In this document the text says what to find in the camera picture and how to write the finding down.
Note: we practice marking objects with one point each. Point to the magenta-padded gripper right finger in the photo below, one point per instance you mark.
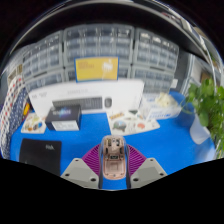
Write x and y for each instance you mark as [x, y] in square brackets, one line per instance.
[148, 171]

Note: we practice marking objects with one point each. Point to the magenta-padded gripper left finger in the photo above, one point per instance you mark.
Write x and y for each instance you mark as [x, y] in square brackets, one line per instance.
[78, 171]

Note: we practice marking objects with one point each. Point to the pink transparent computer mouse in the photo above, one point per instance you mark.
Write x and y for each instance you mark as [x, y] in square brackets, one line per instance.
[114, 160]

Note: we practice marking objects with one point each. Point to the black mouse pad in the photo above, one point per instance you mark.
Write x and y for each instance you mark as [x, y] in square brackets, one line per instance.
[40, 153]

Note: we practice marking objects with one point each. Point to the sticker sheet with cartoon pictures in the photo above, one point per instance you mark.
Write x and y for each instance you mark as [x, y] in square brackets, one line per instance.
[133, 124]

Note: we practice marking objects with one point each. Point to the small black box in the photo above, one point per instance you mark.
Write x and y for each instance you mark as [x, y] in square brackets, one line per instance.
[63, 118]

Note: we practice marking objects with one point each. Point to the sticker sheet with food pictures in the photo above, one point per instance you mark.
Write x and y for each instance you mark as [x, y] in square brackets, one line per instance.
[33, 124]

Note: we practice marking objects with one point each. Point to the long white keyboard box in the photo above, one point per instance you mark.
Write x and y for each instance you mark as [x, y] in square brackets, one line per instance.
[126, 91]

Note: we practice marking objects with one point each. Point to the green plant in white pot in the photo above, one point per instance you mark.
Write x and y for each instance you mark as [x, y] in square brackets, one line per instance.
[206, 110]

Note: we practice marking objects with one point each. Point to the red and blue plaid cloth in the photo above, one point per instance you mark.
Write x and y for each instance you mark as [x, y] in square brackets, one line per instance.
[11, 100]

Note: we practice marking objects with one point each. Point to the yellow and blue box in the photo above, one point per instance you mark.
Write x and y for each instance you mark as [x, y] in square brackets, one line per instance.
[96, 69]

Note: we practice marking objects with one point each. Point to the white woven basket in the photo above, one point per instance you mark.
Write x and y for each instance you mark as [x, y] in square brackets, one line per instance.
[15, 70]

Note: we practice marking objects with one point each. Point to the grey small-drawer cabinet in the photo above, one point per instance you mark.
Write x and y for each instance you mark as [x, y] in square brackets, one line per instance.
[156, 50]
[98, 41]
[43, 56]

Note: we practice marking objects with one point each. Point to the white wall socket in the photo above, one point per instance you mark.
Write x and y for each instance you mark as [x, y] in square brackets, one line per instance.
[174, 83]

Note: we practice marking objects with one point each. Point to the dark wall shelf unit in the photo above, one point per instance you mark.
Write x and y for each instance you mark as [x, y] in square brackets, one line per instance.
[110, 16]

